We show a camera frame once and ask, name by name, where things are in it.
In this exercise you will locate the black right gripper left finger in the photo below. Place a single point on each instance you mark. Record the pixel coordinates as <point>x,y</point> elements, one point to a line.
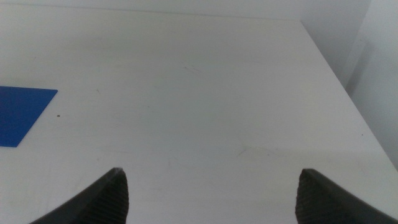
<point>102,202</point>

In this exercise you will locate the blue rectangular mat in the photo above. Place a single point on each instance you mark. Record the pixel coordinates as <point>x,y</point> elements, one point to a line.
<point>18,113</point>

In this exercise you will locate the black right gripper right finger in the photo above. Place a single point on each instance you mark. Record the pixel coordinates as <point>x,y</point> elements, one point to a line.
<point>326,205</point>

